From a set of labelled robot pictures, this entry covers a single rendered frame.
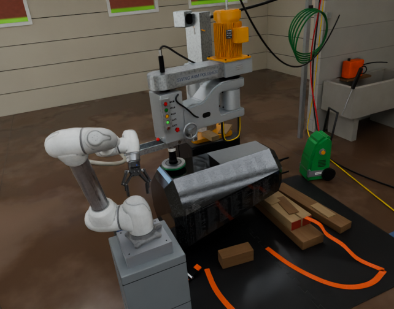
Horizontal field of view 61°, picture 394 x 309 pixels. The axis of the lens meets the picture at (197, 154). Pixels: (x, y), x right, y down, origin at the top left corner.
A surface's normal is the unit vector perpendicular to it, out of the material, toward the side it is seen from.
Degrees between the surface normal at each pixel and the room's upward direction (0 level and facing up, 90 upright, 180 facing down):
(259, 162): 45
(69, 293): 0
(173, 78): 90
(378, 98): 90
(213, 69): 90
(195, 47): 90
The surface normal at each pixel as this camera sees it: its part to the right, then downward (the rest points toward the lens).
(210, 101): 0.53, 0.33
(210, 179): 0.28, -0.39
